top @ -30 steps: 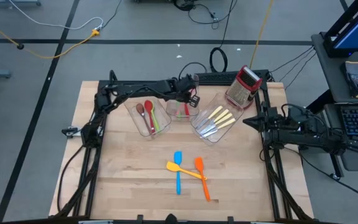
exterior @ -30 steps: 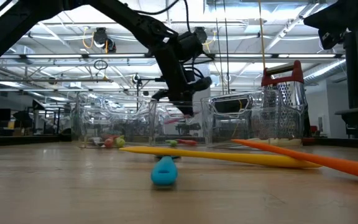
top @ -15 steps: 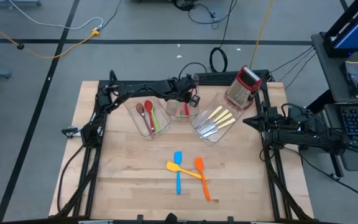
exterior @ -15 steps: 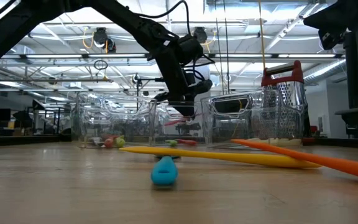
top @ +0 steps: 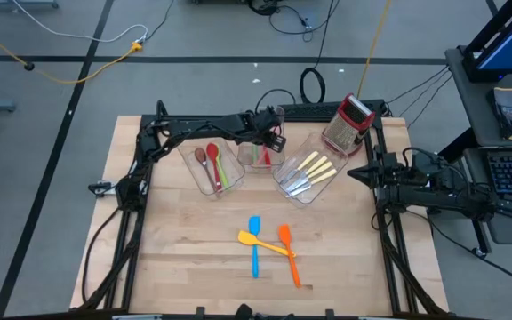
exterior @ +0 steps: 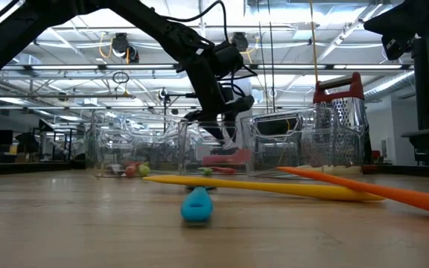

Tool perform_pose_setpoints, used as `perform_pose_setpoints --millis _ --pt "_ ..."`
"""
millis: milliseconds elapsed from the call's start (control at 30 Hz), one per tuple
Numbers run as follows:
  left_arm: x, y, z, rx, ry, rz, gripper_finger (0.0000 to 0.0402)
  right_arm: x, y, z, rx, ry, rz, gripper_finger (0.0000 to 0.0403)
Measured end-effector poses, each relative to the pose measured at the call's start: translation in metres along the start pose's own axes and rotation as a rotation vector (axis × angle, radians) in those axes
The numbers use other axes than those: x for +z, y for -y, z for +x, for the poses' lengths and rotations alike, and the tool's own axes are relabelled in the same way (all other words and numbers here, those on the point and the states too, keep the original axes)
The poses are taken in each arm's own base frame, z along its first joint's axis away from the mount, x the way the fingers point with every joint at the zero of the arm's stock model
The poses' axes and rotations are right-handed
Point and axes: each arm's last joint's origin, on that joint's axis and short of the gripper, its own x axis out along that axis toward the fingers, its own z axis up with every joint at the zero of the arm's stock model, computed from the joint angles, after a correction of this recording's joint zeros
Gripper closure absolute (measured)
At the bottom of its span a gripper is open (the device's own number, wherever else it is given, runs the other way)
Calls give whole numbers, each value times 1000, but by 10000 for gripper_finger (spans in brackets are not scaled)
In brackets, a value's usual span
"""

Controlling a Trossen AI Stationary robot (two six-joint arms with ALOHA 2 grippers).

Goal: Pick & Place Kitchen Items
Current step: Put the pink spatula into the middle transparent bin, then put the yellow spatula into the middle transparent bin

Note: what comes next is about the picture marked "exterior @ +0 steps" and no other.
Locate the pink silicone spatula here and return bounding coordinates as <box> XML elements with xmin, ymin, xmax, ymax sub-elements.
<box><xmin>201</xmin><ymin>148</ymin><xmax>253</xmax><ymax>167</ymax></box>

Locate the red steel box grater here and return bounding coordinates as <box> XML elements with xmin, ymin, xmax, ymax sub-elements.
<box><xmin>312</xmin><ymin>71</ymin><xmax>381</xmax><ymax>175</ymax></box>

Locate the clear plastic bin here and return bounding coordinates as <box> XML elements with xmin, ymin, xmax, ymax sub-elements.
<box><xmin>86</xmin><ymin>110</ymin><xmax>189</xmax><ymax>178</ymax></box>
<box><xmin>242</xmin><ymin>106</ymin><xmax>368</xmax><ymax>178</ymax></box>
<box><xmin>182</xmin><ymin>118</ymin><xmax>255</xmax><ymax>176</ymax></box>

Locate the yellow silicone spatula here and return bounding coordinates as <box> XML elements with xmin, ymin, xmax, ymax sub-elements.
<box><xmin>142</xmin><ymin>174</ymin><xmax>387</xmax><ymax>202</ymax></box>

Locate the orange silicone spatula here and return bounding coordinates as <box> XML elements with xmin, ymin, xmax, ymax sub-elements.
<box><xmin>276</xmin><ymin>166</ymin><xmax>429</xmax><ymax>219</ymax></box>

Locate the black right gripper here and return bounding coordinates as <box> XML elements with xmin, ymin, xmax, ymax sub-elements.
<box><xmin>363</xmin><ymin>0</ymin><xmax>429</xmax><ymax>60</ymax></box>

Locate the black background frame rig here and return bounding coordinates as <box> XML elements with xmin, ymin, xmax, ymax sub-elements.
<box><xmin>162</xmin><ymin>92</ymin><xmax>225</xmax><ymax>126</ymax></box>

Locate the black hanging cable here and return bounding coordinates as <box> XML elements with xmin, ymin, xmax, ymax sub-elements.
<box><xmin>268</xmin><ymin>0</ymin><xmax>277</xmax><ymax>115</ymax></box>

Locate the black ceiling cord reel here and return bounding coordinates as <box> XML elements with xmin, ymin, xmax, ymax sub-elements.
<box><xmin>109</xmin><ymin>32</ymin><xmax>141</xmax><ymax>65</ymax></box>
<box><xmin>232</xmin><ymin>31</ymin><xmax>250</xmax><ymax>53</ymax></box>

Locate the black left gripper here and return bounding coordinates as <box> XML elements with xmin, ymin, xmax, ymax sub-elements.
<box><xmin>183</xmin><ymin>59</ymin><xmax>255</xmax><ymax>150</ymax></box>

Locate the long ceiling light bar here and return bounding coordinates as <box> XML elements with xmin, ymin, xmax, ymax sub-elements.
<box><xmin>0</xmin><ymin>63</ymin><xmax>413</xmax><ymax>71</ymax></box>

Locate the yellow hanging power cord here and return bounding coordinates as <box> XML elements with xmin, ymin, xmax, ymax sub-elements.
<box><xmin>308</xmin><ymin>0</ymin><xmax>320</xmax><ymax>85</ymax></box>

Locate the blue silicone spatula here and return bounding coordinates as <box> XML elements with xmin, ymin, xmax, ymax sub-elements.
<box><xmin>179</xmin><ymin>185</ymin><xmax>215</xmax><ymax>223</ymax></box>

